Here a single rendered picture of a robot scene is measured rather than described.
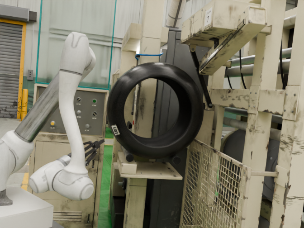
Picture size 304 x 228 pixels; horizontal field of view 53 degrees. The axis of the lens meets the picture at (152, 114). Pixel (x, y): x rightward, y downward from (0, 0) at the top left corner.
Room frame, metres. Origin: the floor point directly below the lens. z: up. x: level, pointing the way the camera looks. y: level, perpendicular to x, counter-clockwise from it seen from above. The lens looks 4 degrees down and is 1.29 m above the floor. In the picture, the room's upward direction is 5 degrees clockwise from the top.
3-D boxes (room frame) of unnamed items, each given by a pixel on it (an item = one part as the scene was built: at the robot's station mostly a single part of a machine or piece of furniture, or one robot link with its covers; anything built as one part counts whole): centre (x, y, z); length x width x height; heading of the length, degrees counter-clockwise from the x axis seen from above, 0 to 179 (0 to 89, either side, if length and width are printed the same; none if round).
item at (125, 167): (1.90, 0.13, 0.83); 0.36 x 0.09 x 0.06; 10
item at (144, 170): (1.93, 0.00, 0.80); 0.37 x 0.36 x 0.02; 100
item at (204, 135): (2.21, -0.34, 1.05); 0.20 x 0.15 x 0.30; 10
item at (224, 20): (1.86, -0.32, 1.71); 0.61 x 0.25 x 0.15; 10
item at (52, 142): (2.50, 0.66, 0.63); 0.56 x 0.41 x 1.27; 100
